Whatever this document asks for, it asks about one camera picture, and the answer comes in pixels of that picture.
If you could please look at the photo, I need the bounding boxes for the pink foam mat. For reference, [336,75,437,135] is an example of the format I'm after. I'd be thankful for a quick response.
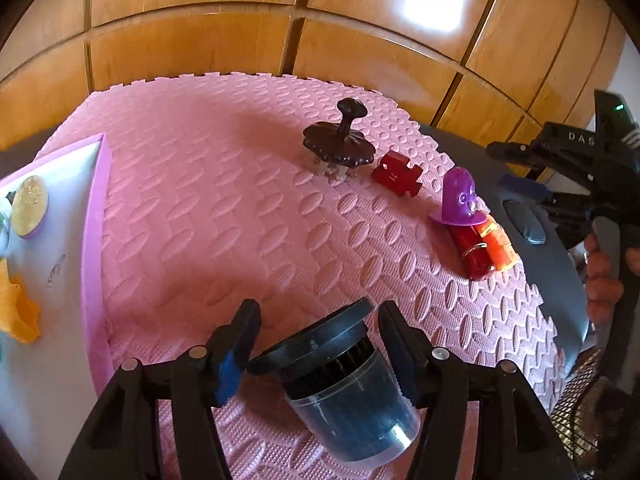
[37,71,581,480]

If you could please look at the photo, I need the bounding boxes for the purple perforated toy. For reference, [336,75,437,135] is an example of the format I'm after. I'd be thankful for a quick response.
[428,166,488,227]

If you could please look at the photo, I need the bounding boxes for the wooden wardrobe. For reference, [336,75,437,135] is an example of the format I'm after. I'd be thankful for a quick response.
[0,0,631,151]

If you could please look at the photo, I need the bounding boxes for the red puzzle piece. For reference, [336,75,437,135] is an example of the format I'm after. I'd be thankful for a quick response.
[371,150,422,198]

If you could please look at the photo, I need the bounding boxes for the gold oval piece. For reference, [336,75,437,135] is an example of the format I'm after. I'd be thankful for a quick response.
[11,175,49,237]

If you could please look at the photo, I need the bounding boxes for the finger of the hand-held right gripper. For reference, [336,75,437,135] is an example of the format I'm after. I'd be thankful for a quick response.
[486,122,602,187]
[497,175,596,221]

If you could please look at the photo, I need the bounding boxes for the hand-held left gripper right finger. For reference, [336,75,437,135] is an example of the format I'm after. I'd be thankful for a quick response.
[377,301,576,480]

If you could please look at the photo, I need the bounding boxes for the orange corn-shaped toy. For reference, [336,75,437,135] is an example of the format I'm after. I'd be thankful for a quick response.
[0,259,41,345]

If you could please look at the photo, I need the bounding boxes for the pink-rimmed white tray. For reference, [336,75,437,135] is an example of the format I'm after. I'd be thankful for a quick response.
[0,132,113,480]

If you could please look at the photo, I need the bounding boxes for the red cylinder toy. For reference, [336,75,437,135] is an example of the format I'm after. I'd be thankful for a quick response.
[450,222,501,282]

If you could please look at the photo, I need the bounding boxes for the person's right hand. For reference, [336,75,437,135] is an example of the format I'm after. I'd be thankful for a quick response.
[582,232,625,331]

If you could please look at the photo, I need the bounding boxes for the brown flower-shaped lid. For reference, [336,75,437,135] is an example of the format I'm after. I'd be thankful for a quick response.
[302,98,375,181]

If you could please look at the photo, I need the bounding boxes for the wire fan guard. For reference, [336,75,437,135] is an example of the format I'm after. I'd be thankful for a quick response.
[547,355,640,480]

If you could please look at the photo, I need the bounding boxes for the black-lidded clear jar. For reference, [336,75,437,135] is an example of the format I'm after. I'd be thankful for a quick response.
[247,296,422,463]

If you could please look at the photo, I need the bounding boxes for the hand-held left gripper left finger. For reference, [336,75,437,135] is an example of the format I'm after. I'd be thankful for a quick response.
[60,299,262,480]

